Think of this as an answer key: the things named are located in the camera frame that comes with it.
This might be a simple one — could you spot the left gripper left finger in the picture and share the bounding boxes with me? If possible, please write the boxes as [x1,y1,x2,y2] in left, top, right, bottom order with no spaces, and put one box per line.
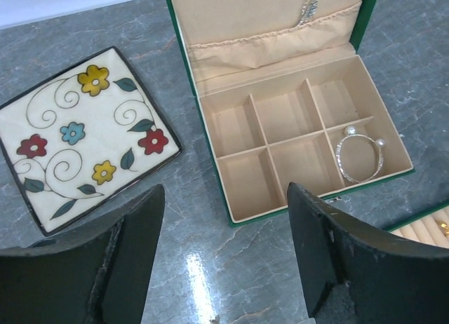
[1,184,165,323]

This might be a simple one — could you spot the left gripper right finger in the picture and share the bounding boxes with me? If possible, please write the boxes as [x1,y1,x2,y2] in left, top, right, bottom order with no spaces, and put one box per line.
[287,182,448,323]

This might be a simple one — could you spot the green jewelry tray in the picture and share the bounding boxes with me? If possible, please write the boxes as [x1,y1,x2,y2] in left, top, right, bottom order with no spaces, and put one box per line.
[384,200,448,248]

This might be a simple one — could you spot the silver bangle bracelet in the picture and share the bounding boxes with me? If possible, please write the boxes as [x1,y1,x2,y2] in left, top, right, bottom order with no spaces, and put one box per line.
[335,125,387,184]

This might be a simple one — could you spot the green jewelry box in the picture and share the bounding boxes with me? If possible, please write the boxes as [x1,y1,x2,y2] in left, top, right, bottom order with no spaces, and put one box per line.
[166,0,414,226]

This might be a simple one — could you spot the floral square ceramic plate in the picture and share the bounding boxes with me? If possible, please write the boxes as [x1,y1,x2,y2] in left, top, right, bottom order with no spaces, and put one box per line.
[1,46,182,236]

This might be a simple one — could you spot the silver necklace in lid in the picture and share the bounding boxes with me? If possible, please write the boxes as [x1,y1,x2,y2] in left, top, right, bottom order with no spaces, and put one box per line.
[297,0,322,27]

